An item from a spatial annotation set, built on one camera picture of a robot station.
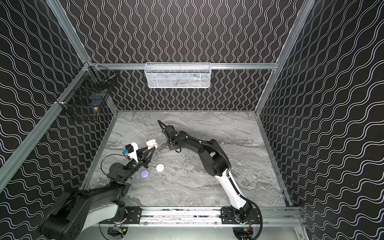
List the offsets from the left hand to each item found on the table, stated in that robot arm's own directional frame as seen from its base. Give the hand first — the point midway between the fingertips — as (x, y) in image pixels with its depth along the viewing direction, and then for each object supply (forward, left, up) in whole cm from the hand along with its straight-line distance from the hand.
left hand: (156, 148), depth 75 cm
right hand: (+17, -6, -21) cm, 28 cm away
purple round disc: (-5, +10, -20) cm, 23 cm away
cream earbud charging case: (+3, +3, 0) cm, 4 cm away
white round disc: (-1, +2, -20) cm, 20 cm away
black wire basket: (+36, +49, +11) cm, 61 cm away
